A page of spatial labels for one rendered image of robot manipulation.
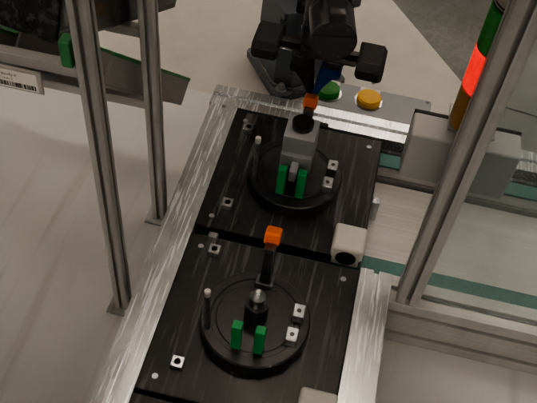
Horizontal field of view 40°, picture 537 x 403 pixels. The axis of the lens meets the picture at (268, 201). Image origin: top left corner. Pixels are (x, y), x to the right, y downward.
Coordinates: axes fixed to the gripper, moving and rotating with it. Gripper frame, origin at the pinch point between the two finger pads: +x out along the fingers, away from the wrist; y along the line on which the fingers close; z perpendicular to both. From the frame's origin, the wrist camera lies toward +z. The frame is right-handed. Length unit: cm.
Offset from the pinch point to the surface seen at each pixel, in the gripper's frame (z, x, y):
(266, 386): -43.2, 11.5, -3.8
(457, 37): 165, 109, -40
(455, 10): 183, 109, -38
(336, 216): -14.9, 11.6, -7.6
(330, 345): -35.7, 11.5, -10.4
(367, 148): -0.1, 11.6, -9.9
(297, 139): -12.5, 0.3, -0.1
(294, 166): -14.0, 4.1, -0.3
